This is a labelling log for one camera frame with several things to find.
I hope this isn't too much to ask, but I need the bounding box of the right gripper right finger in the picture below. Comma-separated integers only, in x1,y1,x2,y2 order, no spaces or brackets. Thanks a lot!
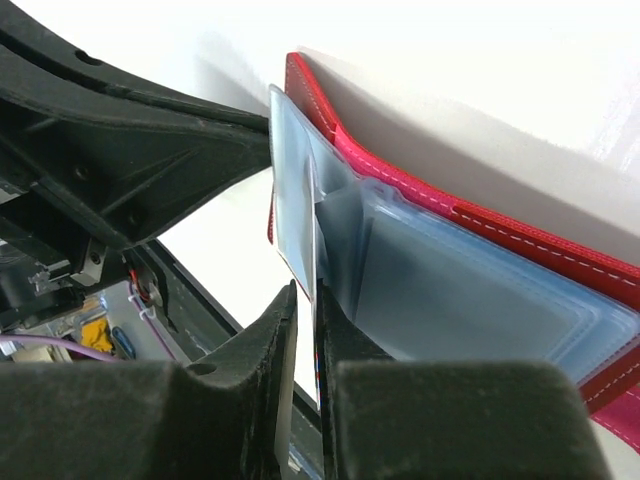
318,285,611,479

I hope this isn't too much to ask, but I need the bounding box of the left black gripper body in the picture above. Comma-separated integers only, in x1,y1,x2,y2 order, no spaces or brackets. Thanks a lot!
1,180,106,330

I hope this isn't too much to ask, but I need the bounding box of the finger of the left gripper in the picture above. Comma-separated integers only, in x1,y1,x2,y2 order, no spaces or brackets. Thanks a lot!
1,1,271,249

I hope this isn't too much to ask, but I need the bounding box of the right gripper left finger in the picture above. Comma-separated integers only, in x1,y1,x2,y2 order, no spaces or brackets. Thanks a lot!
1,285,297,479

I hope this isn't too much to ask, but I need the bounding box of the red leather card holder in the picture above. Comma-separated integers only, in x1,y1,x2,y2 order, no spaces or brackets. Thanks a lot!
267,52,639,448

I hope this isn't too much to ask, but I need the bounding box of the black credit card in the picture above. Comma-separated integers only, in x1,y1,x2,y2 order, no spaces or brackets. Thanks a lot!
309,155,325,408

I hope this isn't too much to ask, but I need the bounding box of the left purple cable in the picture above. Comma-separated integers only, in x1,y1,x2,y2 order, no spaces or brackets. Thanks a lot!
0,294,176,364

